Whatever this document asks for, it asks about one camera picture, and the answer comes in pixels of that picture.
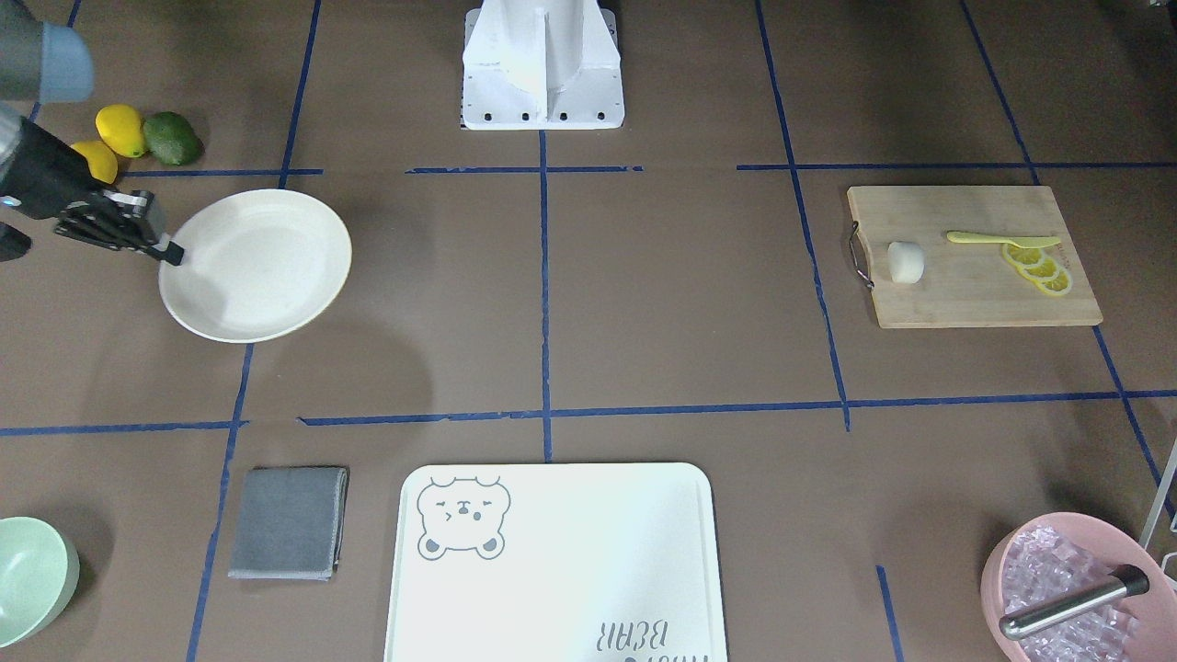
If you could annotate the lemon slice middle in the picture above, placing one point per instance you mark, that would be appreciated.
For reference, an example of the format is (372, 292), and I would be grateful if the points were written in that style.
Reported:
(1046, 270)

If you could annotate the yellow lemon upper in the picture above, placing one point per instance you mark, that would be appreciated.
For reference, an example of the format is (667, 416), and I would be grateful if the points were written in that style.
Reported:
(120, 127)

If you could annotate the yellow lemon lower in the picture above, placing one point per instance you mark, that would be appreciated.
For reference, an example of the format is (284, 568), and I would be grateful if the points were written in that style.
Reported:
(102, 163)

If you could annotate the mint green bowl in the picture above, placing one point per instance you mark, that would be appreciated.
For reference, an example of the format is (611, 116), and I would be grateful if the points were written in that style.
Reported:
(39, 572)

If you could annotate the green avocado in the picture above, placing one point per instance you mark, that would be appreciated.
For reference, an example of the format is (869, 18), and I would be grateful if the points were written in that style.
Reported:
(172, 139)

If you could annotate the lemon slice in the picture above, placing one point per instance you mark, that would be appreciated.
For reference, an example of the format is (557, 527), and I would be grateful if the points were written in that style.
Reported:
(1058, 285)
(1046, 270)
(1023, 257)

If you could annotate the folded grey cloth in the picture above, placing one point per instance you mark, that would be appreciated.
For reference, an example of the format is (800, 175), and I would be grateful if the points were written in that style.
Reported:
(290, 524)

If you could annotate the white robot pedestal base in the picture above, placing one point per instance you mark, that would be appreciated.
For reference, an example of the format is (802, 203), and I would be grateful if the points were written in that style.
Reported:
(541, 66)

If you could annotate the beige round plate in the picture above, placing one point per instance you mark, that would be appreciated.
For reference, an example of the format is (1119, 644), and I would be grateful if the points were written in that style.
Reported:
(257, 265)

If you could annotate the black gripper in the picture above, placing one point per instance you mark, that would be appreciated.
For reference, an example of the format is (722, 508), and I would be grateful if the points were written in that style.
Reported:
(48, 176)

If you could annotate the pink bowl with ice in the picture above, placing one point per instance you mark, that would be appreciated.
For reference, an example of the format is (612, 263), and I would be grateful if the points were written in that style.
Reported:
(1055, 553)

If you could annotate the steel black-tipped tongs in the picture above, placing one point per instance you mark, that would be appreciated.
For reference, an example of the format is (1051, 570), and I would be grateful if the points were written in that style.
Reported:
(1124, 581)

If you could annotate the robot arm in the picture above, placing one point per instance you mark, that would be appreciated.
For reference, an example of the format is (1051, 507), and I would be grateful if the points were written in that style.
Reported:
(42, 177)

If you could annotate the yellow lemon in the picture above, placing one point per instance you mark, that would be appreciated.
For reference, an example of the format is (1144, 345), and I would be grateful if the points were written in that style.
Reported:
(120, 127)
(102, 163)

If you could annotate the yellow-green plastic knife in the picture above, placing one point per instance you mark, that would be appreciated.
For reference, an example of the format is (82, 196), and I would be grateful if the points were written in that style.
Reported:
(978, 238)

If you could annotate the white bear serving tray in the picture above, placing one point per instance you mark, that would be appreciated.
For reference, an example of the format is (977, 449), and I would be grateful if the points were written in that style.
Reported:
(560, 561)

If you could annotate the bamboo cutting board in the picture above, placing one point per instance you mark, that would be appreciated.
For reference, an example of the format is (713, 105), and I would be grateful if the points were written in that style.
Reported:
(966, 286)

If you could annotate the lemon slice outer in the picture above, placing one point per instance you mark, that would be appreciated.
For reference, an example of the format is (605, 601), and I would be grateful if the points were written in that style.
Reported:
(1058, 285)

